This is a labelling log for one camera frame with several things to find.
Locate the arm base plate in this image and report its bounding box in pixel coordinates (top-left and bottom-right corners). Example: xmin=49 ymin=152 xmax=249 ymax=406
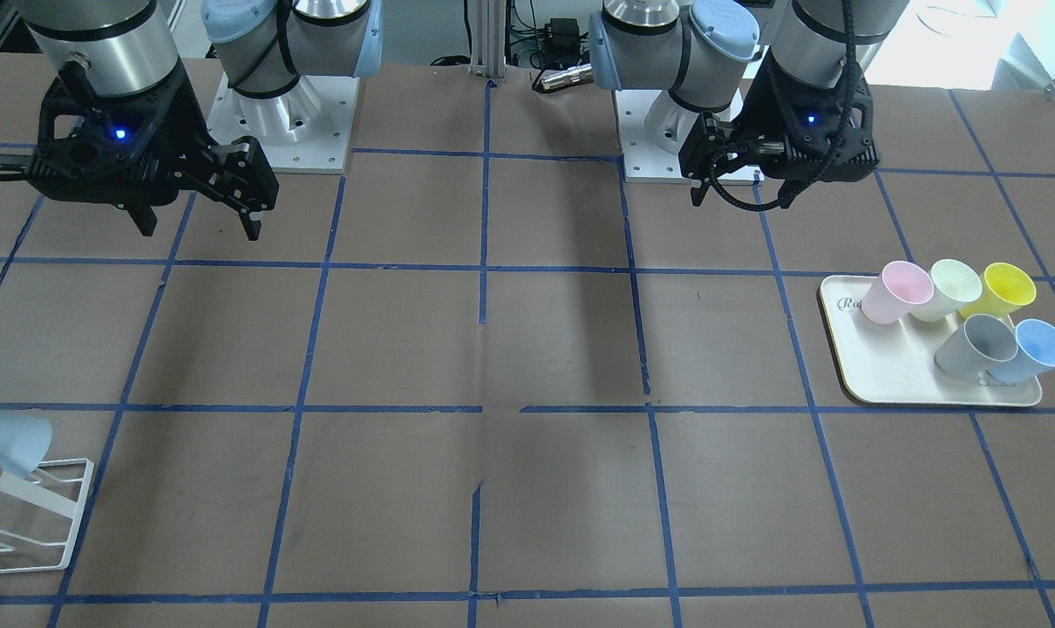
xmin=614 ymin=89 xmax=698 ymax=184
xmin=206 ymin=76 xmax=361 ymax=175

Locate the yellow plastic cup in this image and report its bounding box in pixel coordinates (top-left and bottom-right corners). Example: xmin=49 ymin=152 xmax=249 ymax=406
xmin=958 ymin=262 xmax=1038 ymax=318

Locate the pale green plastic cup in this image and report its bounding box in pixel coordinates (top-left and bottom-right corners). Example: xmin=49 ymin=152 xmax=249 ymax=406
xmin=912 ymin=258 xmax=984 ymax=323

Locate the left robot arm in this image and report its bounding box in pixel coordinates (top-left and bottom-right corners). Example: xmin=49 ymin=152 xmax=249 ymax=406
xmin=589 ymin=1 xmax=907 ymax=212

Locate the grey plastic cup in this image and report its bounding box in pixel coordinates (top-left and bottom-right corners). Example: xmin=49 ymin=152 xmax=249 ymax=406
xmin=933 ymin=313 xmax=1018 ymax=382

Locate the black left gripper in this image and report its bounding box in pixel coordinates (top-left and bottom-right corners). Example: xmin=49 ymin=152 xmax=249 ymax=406
xmin=679 ymin=56 xmax=847 ymax=208

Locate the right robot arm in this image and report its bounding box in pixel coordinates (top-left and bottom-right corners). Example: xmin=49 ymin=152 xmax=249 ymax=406
xmin=0 ymin=1 xmax=383 ymax=240

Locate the cream plastic tray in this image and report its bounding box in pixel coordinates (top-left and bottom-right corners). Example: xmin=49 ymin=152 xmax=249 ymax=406
xmin=819 ymin=275 xmax=1043 ymax=408

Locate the pink plastic cup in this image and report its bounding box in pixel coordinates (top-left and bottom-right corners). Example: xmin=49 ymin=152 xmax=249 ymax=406
xmin=860 ymin=261 xmax=935 ymax=325

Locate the white wire cup rack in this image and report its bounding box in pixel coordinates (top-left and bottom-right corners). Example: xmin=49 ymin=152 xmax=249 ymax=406
xmin=0 ymin=458 xmax=94 ymax=575

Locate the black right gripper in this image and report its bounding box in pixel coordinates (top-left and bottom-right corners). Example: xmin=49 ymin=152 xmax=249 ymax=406
xmin=26 ymin=61 xmax=279 ymax=242

